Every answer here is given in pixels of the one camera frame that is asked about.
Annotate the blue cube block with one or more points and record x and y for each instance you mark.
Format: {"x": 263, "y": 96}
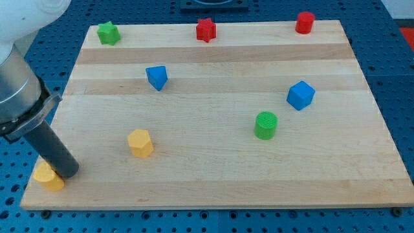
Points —
{"x": 300, "y": 95}

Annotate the wooden board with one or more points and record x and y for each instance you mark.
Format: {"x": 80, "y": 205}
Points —
{"x": 335, "y": 153}

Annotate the red cylinder block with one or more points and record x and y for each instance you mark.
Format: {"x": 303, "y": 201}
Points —
{"x": 304, "y": 22}

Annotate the green cylinder block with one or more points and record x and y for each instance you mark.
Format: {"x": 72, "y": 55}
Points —
{"x": 265, "y": 125}

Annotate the yellow block at corner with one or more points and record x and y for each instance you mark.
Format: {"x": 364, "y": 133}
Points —
{"x": 48, "y": 178}

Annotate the red star block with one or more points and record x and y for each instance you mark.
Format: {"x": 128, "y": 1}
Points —
{"x": 206, "y": 30}

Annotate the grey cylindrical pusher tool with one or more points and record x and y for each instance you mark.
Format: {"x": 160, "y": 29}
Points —
{"x": 49, "y": 146}

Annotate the blue triangle block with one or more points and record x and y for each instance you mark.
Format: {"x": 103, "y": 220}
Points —
{"x": 157, "y": 76}

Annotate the yellow hexagon block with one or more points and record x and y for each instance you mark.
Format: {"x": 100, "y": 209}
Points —
{"x": 140, "y": 143}

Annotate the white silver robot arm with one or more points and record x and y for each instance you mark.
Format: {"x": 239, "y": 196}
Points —
{"x": 20, "y": 88}

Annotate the green star block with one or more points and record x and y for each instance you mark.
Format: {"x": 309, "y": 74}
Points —
{"x": 108, "y": 33}

